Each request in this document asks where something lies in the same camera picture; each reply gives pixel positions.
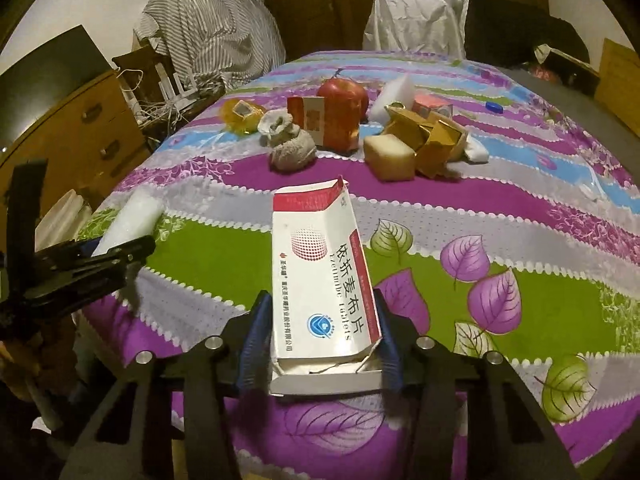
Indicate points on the clear plastic wrapper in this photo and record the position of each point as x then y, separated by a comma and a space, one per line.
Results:
595, 186

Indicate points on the light wooden cabinet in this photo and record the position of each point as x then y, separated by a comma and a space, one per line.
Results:
620, 85

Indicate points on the white plastic covered chair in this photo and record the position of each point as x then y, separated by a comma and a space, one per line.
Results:
410, 15

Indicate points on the white sponge block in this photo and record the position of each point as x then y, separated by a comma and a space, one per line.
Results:
400, 92

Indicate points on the white ribbed cloth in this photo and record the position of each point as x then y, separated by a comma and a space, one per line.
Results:
62, 220

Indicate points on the white terry sock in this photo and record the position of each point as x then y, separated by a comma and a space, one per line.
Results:
292, 152

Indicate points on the white red medicine box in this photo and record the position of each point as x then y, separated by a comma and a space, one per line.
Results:
320, 280

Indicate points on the tan sponge block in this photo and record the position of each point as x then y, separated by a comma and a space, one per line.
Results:
390, 157

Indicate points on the white foam roll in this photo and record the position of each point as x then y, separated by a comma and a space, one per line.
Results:
130, 215

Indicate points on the yellow plastic packet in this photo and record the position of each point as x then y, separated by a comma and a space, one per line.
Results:
235, 121

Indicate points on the red white carton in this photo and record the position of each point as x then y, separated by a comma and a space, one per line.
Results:
340, 130

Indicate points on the red apple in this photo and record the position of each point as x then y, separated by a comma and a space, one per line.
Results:
345, 95

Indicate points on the dark wooden wardrobe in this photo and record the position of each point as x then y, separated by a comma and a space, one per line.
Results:
320, 5

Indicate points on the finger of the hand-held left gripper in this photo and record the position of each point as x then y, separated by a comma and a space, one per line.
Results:
85, 287
120, 249

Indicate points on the wooden dresser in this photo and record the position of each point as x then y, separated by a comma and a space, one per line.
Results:
75, 125

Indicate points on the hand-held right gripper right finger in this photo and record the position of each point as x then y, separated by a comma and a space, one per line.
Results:
392, 360

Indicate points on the black flat panel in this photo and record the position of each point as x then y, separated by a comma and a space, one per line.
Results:
40, 75

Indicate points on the striped grey white cloth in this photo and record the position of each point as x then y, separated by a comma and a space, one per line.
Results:
210, 25

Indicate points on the small pink box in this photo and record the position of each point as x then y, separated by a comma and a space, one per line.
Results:
430, 105

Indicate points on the white router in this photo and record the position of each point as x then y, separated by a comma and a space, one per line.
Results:
180, 85

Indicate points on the black clothing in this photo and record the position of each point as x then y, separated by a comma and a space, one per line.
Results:
510, 25

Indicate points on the white crumpled tissue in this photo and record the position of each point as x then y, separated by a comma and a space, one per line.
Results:
476, 150

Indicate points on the dark open box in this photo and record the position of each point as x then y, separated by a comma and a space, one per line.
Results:
575, 67

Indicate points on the floral printed blanket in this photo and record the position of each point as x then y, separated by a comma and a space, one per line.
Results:
500, 200

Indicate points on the blue bottle cap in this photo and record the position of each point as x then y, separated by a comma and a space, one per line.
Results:
493, 107

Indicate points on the red patterned bag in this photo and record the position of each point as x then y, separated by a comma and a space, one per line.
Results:
544, 72

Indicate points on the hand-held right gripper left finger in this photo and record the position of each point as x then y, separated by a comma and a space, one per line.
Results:
255, 340

